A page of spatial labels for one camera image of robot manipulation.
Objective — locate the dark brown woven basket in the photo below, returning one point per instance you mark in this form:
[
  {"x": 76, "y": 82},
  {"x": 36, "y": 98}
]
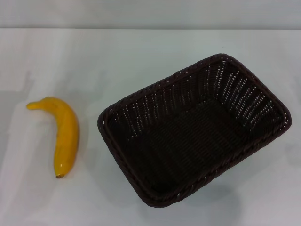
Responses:
[{"x": 188, "y": 141}]

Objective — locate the yellow banana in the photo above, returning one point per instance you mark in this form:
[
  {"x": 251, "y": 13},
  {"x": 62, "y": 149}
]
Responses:
[{"x": 67, "y": 131}]

